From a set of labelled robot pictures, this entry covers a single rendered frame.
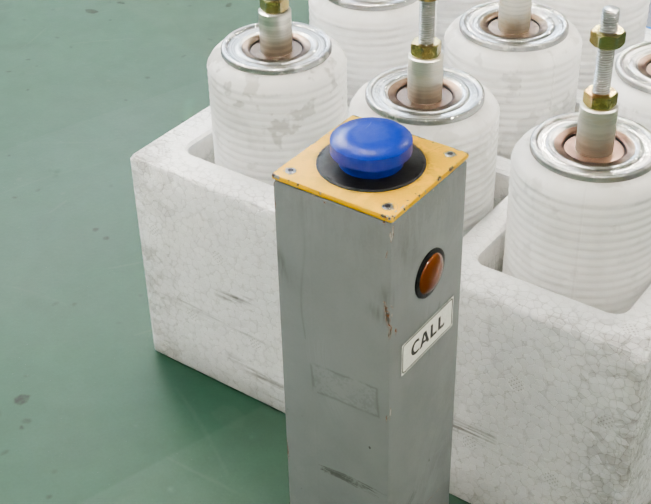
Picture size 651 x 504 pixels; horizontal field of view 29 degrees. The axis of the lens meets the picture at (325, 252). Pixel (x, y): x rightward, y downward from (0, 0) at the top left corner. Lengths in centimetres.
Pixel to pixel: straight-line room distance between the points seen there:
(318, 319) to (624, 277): 21
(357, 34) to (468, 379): 27
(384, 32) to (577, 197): 25
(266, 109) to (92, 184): 41
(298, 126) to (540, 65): 17
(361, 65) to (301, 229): 33
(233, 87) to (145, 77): 56
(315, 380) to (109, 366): 35
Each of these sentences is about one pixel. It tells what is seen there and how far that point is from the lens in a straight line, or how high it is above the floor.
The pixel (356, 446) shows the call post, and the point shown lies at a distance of 68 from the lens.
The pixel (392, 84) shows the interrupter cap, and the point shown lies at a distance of 81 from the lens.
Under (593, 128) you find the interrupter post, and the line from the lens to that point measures 74.
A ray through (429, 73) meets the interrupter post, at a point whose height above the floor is 27.
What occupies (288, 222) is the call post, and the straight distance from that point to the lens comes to 62.
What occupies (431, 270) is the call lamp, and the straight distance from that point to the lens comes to 62.
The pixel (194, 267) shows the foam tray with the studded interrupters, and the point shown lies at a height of 10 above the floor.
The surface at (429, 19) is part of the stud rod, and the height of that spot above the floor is 31.
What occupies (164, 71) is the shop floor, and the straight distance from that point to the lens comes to 140.
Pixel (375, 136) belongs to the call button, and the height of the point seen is 33.
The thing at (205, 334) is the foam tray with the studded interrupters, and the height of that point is 4.
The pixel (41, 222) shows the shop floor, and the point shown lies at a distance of 117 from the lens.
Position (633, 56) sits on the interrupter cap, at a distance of 86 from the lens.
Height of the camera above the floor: 64
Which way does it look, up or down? 36 degrees down
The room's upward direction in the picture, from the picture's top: 1 degrees counter-clockwise
